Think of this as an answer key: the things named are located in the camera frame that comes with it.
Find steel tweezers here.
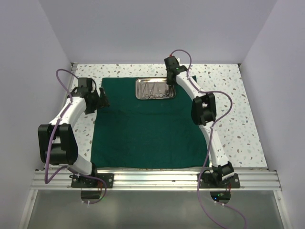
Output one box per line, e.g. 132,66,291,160
140,82,148,98

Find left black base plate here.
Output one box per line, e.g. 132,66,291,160
69,173,114,188

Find green surgical cloth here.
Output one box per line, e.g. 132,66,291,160
91,78,207,169

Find steel scissors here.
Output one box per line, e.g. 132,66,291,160
145,82,158,99

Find aluminium left side rail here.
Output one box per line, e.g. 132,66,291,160
38,68,78,172

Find aluminium front rail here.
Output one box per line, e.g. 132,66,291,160
30,167,282,191

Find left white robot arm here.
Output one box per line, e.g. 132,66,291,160
38,78,110,187

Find steel forceps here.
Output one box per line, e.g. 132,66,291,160
158,82,174,99

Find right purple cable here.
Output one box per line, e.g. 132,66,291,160
196,49,247,229

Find aluminium rail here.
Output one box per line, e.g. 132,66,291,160
30,167,282,191
38,68,78,172

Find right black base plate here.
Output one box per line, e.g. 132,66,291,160
199,173,241,189

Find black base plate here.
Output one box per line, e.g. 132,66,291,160
69,173,114,188
199,173,241,189

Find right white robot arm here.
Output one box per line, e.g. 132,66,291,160
164,54,234,187

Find steel instrument tray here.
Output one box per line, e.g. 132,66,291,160
135,77,176,100

